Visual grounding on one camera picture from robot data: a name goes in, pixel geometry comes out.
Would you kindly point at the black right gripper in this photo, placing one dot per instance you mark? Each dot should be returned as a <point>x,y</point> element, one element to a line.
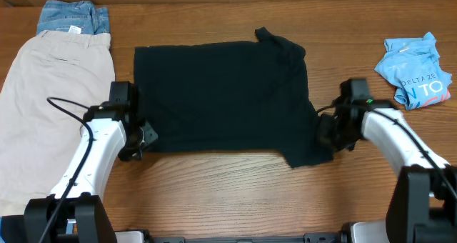
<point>323,124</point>

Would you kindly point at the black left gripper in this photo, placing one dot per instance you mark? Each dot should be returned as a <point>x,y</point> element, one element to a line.
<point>151,136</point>

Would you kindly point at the black t-shirt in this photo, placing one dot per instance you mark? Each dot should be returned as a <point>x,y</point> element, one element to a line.
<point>230,96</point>

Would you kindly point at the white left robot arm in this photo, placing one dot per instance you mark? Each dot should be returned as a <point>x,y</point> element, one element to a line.
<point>73,211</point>

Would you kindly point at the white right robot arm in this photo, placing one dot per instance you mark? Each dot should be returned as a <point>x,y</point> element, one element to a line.
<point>423,204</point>

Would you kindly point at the light blue printed t-shirt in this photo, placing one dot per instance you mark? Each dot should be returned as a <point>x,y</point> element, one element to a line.
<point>412,66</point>

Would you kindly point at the beige shorts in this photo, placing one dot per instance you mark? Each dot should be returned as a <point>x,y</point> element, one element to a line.
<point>37,140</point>

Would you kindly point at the blue denim jeans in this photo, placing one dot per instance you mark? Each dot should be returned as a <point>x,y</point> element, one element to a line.
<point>81,17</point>

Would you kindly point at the black garment with blue trim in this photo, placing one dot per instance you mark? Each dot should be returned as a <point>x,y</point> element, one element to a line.
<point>13,229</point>

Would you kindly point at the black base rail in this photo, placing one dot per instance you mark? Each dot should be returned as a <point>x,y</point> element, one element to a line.
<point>312,237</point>

